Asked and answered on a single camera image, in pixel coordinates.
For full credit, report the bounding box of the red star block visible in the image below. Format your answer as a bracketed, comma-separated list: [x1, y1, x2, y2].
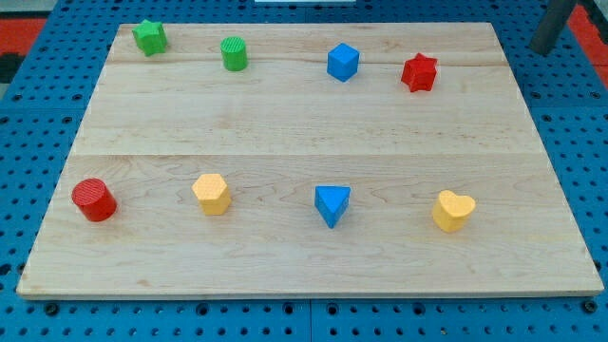
[401, 53, 438, 92]

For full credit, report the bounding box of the yellow hexagon block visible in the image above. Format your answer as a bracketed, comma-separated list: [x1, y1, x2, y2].
[192, 174, 232, 216]

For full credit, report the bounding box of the blue triangle block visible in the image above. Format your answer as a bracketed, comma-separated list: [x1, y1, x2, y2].
[314, 185, 351, 229]

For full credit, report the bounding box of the green cylinder block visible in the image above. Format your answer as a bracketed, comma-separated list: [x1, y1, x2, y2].
[220, 36, 248, 71]

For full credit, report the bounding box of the light wooden board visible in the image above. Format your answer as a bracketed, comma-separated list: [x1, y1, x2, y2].
[17, 22, 603, 300]

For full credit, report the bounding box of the dark grey robot arm rod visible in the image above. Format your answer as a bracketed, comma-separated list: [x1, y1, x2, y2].
[529, 0, 578, 56]

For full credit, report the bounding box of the blue cube block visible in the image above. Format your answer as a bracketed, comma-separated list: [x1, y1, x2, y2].
[327, 43, 360, 83]

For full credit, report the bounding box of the red cylinder block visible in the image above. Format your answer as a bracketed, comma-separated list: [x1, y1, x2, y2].
[71, 178, 118, 222]

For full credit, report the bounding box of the yellow heart block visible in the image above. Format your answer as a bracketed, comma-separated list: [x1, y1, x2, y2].
[431, 190, 476, 233]

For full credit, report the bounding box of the green star block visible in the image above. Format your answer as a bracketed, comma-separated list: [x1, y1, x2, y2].
[132, 19, 167, 57]

